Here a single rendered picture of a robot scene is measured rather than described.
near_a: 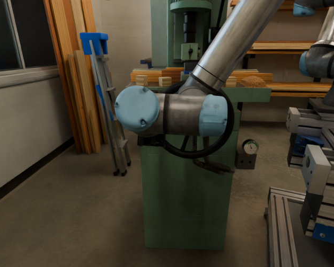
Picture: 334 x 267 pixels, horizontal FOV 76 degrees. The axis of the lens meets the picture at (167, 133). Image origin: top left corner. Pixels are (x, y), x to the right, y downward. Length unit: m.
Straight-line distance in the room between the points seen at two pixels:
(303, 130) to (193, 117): 0.85
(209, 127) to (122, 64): 3.22
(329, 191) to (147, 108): 0.53
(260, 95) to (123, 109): 0.71
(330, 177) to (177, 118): 0.46
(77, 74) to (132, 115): 1.97
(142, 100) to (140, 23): 3.14
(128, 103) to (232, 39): 0.25
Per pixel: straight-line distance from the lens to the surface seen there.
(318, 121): 1.16
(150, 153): 1.01
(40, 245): 1.57
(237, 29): 0.49
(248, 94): 0.96
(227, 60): 0.48
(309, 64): 1.21
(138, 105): 0.35
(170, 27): 1.25
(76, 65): 2.30
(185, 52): 1.01
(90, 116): 2.32
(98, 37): 1.77
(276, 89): 3.08
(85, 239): 1.50
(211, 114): 0.37
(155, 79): 1.06
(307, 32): 3.66
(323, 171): 0.68
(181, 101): 0.37
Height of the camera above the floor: 1.04
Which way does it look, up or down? 21 degrees down
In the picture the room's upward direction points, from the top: straight up
